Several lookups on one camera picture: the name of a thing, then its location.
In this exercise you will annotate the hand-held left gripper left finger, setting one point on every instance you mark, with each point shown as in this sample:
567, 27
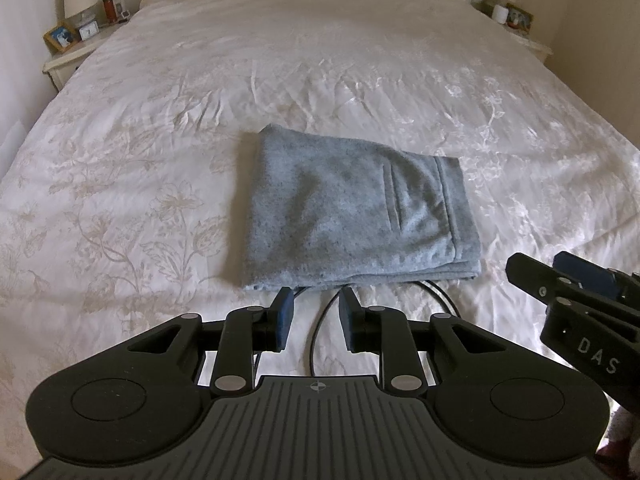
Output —
283, 317

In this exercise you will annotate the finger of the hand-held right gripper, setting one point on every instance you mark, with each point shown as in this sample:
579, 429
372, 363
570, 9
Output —
530, 275
582, 272

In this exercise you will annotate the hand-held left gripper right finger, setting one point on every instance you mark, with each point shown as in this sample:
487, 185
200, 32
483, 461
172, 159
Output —
348, 317

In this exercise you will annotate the grey pants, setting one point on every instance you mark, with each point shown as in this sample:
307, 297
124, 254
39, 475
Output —
350, 210

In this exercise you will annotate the white floral bedspread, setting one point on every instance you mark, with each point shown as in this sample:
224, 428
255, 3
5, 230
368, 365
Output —
150, 160

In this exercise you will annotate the cream nightstand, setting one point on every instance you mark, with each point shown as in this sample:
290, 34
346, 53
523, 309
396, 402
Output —
75, 57
525, 40

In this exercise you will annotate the white cylinder candle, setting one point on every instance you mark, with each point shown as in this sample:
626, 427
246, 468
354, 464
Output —
500, 12

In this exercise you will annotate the small white clock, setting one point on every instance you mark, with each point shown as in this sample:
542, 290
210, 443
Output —
88, 32

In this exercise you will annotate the gold picture frame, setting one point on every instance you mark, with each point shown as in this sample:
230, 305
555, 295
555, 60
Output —
520, 17

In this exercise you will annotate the small white photo frame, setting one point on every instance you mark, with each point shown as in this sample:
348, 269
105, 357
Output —
123, 11

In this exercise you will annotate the wooden picture frame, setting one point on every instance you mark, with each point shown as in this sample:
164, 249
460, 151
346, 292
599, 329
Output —
60, 36

